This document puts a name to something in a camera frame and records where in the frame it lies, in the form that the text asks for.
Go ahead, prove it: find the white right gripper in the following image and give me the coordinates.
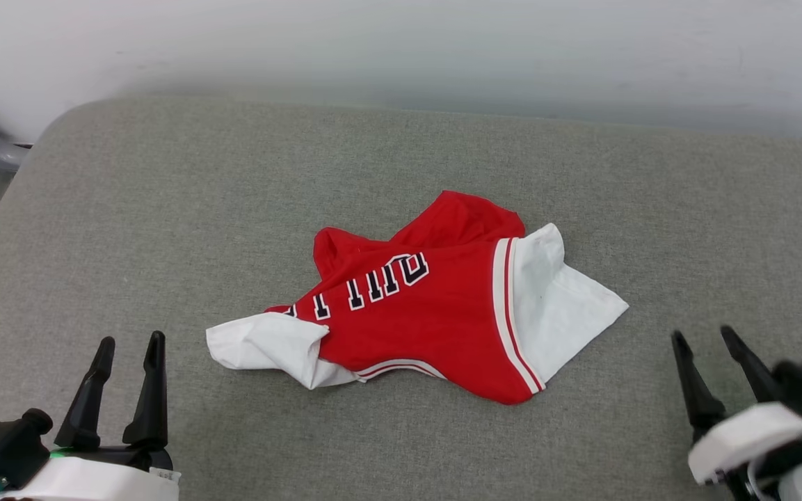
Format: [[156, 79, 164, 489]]
[[672, 326, 802, 501]]

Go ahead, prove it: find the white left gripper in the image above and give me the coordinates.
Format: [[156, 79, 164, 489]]
[[0, 331, 180, 501]]

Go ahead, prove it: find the red and white jersey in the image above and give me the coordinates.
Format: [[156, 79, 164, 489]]
[[206, 190, 629, 406]]

